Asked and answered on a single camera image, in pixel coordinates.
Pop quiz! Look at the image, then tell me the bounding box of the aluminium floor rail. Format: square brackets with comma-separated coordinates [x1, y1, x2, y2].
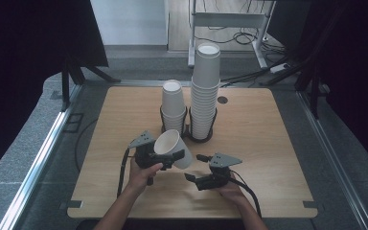
[0, 84, 84, 230]
[85, 79, 194, 88]
[295, 90, 368, 230]

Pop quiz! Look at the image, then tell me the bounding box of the person's right hand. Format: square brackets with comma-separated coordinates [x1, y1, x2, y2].
[215, 172, 249, 206]

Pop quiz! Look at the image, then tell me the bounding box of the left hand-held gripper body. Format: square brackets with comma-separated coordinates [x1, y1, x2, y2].
[127, 129, 162, 187]

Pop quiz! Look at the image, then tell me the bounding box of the black power strip cable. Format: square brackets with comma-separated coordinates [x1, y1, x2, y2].
[219, 67, 272, 88]

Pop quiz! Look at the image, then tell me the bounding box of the person's left hand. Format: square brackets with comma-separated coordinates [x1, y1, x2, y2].
[127, 156, 164, 196]

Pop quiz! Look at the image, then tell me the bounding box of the black floor plate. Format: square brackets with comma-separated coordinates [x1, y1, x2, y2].
[62, 112, 84, 134]

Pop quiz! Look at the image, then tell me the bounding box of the black metal stand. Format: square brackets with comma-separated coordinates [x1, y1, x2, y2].
[262, 54, 324, 120]
[60, 54, 122, 112]

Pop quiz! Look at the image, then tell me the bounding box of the thin black floor cable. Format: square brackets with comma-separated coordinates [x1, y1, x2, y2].
[74, 118, 100, 173]

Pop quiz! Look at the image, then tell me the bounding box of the coiled black floor cable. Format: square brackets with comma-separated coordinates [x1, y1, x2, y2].
[232, 31, 259, 46]

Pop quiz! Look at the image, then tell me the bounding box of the black wire double cup holder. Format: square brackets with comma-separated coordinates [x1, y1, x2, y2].
[158, 106, 219, 144]

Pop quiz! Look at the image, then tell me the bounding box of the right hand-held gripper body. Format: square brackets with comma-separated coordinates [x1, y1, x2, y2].
[195, 151, 243, 192]

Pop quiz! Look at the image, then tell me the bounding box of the right hand-held gripper black cable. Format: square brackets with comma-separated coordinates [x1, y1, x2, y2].
[229, 176, 263, 219]

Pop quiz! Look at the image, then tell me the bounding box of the single white paper cup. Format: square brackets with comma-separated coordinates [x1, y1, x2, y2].
[152, 128, 195, 171]

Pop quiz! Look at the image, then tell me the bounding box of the white metal desk frame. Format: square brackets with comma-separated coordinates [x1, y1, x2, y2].
[187, 0, 277, 70]

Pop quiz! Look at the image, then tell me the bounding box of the left hand-held gripper black cable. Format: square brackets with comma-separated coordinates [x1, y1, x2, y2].
[116, 147, 132, 199]

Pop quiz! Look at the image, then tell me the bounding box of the white power strip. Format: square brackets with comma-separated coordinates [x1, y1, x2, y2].
[269, 62, 291, 75]

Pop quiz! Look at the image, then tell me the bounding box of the black curtain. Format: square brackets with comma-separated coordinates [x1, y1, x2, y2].
[0, 0, 109, 186]
[267, 0, 368, 178]

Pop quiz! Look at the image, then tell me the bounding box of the hand-held gripper black cable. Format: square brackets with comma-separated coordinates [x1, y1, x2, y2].
[229, 176, 263, 219]
[116, 147, 132, 199]

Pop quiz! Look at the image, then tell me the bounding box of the tall stack of white cups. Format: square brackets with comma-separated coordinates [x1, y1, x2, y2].
[190, 42, 221, 141]

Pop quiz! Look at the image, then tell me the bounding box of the short stack of white cups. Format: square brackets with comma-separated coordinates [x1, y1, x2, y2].
[160, 79, 188, 136]

